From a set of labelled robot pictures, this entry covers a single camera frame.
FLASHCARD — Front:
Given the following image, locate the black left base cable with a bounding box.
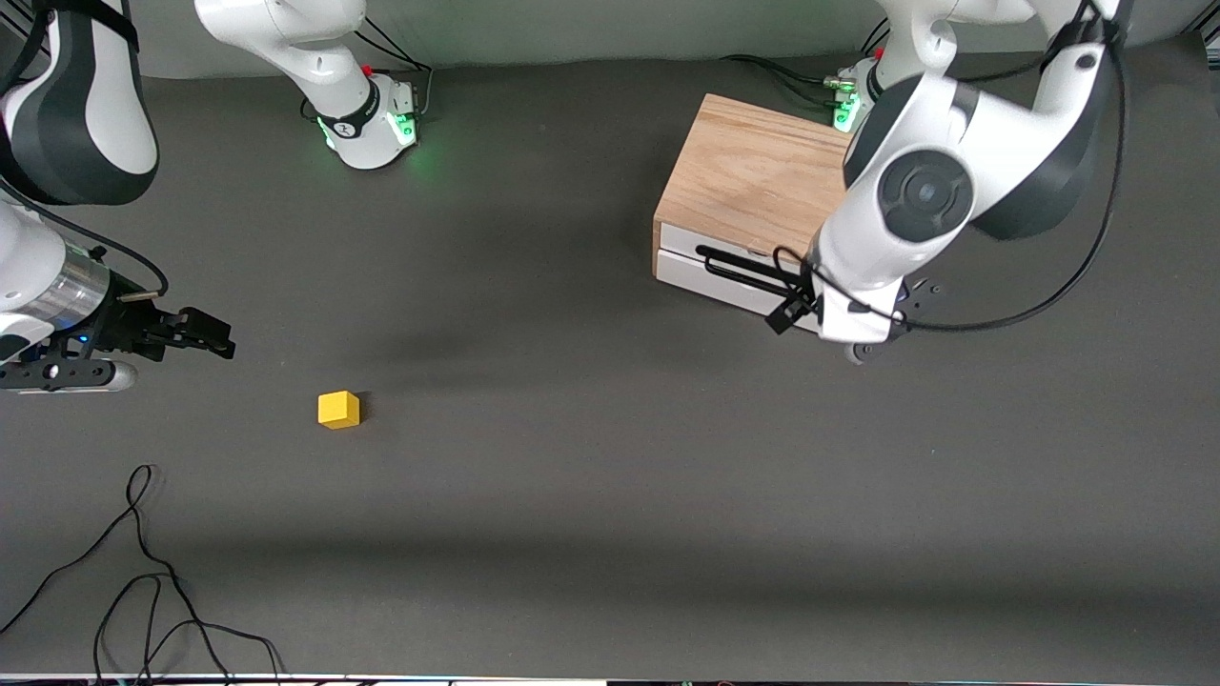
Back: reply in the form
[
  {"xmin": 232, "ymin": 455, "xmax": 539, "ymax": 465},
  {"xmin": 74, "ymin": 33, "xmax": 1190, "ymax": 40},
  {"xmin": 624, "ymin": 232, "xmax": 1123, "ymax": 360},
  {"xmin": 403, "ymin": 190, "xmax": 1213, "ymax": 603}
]
[{"xmin": 720, "ymin": 19, "xmax": 892, "ymax": 106}]

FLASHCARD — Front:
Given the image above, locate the yellow cube block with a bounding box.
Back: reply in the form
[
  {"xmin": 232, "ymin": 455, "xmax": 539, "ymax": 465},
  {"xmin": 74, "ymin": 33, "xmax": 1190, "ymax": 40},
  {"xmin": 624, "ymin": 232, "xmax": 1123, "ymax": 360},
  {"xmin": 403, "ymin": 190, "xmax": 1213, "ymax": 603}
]
[{"xmin": 317, "ymin": 391, "xmax": 361, "ymax": 431}]

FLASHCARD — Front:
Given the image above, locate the wooden drawer cabinet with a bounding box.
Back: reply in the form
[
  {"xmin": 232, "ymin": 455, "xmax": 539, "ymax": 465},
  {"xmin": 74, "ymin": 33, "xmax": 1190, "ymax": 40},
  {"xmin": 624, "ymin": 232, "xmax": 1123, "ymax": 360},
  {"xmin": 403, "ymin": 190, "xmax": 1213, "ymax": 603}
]
[{"xmin": 652, "ymin": 92, "xmax": 859, "ymax": 287}]

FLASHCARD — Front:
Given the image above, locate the black metal drawer handle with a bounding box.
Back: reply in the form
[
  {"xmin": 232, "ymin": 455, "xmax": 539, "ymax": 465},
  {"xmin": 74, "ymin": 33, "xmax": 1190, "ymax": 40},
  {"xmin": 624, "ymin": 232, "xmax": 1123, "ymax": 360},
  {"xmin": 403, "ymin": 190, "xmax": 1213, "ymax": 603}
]
[{"xmin": 695, "ymin": 244, "xmax": 811, "ymax": 302}]

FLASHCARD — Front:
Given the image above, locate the black base cable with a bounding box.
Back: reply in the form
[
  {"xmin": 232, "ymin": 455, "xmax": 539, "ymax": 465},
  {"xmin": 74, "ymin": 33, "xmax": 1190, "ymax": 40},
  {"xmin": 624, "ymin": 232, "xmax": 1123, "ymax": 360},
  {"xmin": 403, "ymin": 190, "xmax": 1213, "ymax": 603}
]
[
  {"xmin": 300, "ymin": 19, "xmax": 436, "ymax": 125},
  {"xmin": 720, "ymin": 19, "xmax": 892, "ymax": 106}
]

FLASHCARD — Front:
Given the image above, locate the dark grey table mat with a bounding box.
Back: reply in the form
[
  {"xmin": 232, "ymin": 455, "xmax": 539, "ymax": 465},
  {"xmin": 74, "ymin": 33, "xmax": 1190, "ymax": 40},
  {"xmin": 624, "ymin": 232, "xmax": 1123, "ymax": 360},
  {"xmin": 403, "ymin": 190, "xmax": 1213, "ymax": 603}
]
[{"xmin": 0, "ymin": 33, "xmax": 1220, "ymax": 681}]

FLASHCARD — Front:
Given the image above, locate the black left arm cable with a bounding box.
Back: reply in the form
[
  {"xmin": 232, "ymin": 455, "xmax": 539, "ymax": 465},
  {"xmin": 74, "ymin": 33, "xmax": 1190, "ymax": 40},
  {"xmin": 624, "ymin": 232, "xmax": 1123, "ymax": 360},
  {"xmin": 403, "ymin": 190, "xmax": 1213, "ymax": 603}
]
[{"xmin": 772, "ymin": 0, "xmax": 1131, "ymax": 334}]

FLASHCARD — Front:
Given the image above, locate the white-fronted wooden drawer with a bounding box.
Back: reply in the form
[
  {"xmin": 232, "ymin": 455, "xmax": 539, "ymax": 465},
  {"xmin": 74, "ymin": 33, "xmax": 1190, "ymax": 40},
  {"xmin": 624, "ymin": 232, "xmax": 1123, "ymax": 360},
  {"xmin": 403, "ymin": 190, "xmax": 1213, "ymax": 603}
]
[{"xmin": 655, "ymin": 222, "xmax": 826, "ymax": 334}]

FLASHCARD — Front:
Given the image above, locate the thin black looped cable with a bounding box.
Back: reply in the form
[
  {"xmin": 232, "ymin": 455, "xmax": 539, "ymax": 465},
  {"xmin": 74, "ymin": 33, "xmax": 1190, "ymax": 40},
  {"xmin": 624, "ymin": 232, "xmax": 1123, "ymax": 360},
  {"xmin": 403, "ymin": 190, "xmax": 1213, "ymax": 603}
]
[{"xmin": 0, "ymin": 464, "xmax": 234, "ymax": 685}]

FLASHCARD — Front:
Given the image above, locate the black right base cable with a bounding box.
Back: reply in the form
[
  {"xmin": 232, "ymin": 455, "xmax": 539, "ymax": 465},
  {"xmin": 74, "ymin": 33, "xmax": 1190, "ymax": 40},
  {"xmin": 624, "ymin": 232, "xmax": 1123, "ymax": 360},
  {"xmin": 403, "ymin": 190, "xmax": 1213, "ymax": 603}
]
[{"xmin": 300, "ymin": 19, "xmax": 436, "ymax": 125}]

